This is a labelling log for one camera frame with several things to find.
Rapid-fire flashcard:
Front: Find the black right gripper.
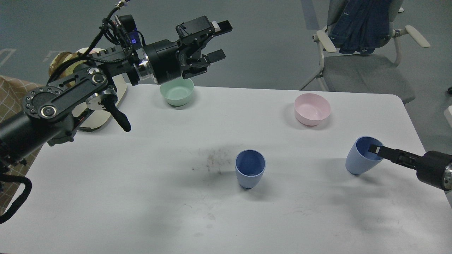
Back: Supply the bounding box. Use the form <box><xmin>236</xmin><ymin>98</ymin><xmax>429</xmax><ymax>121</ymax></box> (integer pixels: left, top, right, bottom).
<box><xmin>368</xmin><ymin>144</ymin><xmax>452</xmax><ymax>191</ymax></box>

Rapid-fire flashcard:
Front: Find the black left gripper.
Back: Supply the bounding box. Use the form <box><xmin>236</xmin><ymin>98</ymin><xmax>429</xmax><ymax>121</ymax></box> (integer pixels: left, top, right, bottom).
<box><xmin>143</xmin><ymin>16</ymin><xmax>233</xmax><ymax>85</ymax></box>

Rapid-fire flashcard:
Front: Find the blue cup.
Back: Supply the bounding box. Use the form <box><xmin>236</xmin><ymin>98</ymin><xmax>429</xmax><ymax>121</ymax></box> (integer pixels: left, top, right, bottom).
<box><xmin>235</xmin><ymin>150</ymin><xmax>267</xmax><ymax>189</ymax></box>
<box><xmin>345</xmin><ymin>136</ymin><xmax>383</xmax><ymax>175</ymax></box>

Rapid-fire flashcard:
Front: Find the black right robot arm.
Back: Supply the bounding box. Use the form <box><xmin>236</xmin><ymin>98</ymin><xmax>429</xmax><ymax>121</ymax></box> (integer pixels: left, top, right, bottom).
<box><xmin>368</xmin><ymin>145</ymin><xmax>452</xmax><ymax>191</ymax></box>

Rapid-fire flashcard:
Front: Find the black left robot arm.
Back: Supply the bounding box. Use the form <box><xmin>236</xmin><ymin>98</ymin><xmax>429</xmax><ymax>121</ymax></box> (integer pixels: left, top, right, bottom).
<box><xmin>0</xmin><ymin>0</ymin><xmax>233</xmax><ymax>223</ymax></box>

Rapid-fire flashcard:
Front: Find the green bowl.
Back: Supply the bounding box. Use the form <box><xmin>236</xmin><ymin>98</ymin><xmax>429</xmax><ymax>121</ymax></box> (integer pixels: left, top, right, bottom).
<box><xmin>160</xmin><ymin>78</ymin><xmax>194</xmax><ymax>107</ymax></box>

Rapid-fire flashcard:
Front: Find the grey office chair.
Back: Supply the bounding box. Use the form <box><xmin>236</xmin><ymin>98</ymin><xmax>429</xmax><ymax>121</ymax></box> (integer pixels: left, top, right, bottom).
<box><xmin>300</xmin><ymin>0</ymin><xmax>430</xmax><ymax>103</ymax></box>

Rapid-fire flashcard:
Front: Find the pink bowl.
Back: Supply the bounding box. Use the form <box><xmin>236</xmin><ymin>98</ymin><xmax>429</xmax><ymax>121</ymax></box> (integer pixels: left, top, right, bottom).
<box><xmin>293</xmin><ymin>93</ymin><xmax>331</xmax><ymax>126</ymax></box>

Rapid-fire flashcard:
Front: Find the blue denim jacket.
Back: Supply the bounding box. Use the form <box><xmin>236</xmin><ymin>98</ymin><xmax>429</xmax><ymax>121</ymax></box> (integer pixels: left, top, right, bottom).
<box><xmin>327</xmin><ymin>0</ymin><xmax>392</xmax><ymax>55</ymax></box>

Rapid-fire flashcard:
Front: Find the cream toaster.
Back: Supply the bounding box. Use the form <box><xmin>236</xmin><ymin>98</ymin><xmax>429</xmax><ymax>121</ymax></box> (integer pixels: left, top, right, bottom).
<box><xmin>71</xmin><ymin>48</ymin><xmax>127</xmax><ymax>132</ymax></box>

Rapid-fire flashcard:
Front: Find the back toast slice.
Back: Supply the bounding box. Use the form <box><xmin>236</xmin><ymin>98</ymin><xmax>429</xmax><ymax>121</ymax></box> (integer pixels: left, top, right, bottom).
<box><xmin>48</xmin><ymin>52</ymin><xmax>84</xmax><ymax>78</ymax></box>

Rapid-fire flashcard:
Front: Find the beige checked cloth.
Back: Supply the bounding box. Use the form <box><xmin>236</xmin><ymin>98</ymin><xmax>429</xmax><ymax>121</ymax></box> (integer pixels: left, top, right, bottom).
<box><xmin>0</xmin><ymin>75</ymin><xmax>42</xmax><ymax>223</ymax></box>

